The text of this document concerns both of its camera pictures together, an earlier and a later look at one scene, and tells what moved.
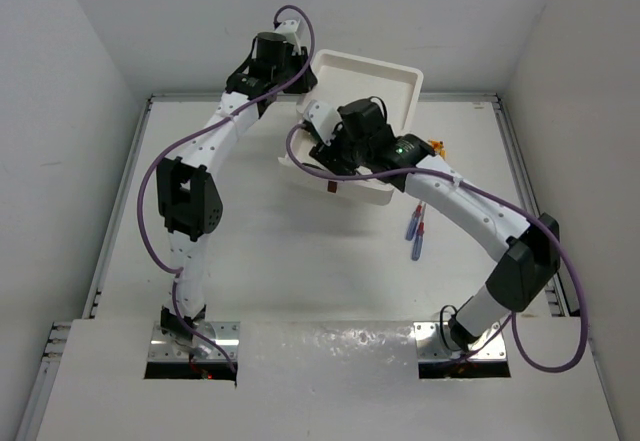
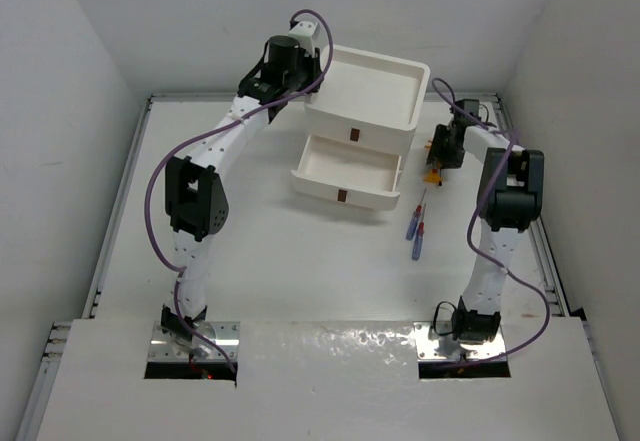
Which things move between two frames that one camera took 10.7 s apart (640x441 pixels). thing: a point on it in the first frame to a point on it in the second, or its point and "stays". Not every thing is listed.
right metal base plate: x=430 y=344 stays
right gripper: x=330 y=154 to x=438 y=153
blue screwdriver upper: x=413 y=221 stays
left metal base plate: x=166 y=347 stays
